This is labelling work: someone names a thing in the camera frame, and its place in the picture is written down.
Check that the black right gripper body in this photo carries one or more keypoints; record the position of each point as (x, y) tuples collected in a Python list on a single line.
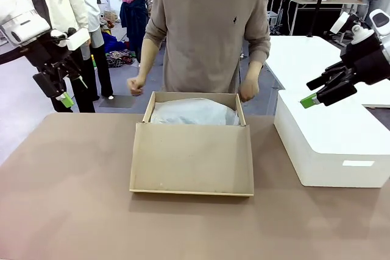
[(368, 59)]

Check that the black green-tipped right gripper finger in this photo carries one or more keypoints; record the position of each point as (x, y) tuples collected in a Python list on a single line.
[(326, 76), (335, 91)]

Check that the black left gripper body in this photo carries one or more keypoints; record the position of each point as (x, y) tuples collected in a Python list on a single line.
[(51, 56)]

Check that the black green-tipped left gripper finger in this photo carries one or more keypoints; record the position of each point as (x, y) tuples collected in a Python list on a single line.
[(80, 78), (51, 86)]

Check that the white tissue paper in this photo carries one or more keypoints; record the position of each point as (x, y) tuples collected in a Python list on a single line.
[(195, 112)]

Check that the brown cardboard shoe box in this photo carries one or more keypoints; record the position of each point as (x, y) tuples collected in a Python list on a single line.
[(192, 159)]

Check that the person's left forearm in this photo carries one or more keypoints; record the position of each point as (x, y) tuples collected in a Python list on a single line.
[(254, 69)]

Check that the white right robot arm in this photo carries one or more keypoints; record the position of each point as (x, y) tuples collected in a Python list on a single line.
[(381, 21)]

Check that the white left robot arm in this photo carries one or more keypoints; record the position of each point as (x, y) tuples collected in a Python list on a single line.
[(18, 22)]

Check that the person's right forearm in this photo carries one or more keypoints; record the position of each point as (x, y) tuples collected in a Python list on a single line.
[(149, 59)]

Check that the white foam box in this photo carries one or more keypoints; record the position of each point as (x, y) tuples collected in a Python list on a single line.
[(335, 138)]

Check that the person's right hand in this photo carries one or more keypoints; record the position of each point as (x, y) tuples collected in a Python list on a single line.
[(136, 86)]

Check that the person's left hand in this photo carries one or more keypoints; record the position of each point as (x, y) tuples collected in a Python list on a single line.
[(249, 89)]

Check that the white table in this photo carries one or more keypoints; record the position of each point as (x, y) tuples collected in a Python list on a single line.
[(304, 59)]

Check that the pile of colourful clothes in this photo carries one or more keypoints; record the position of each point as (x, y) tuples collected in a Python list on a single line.
[(117, 54)]

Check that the dark floor mat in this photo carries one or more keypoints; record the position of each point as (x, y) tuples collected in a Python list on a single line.
[(119, 101)]

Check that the brown background table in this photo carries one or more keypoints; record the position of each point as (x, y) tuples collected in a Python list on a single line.
[(329, 2)]

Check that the white label sticker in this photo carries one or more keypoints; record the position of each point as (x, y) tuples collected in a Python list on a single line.
[(358, 163)]

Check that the person in beige sweater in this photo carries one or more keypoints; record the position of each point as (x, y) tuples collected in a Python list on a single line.
[(207, 22)]

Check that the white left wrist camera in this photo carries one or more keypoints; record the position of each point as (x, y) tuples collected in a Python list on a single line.
[(77, 39)]

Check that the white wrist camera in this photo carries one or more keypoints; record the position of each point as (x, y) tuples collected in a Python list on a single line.
[(339, 22), (77, 39)]

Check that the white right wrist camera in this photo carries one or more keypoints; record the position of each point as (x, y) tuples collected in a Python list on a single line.
[(339, 22)]

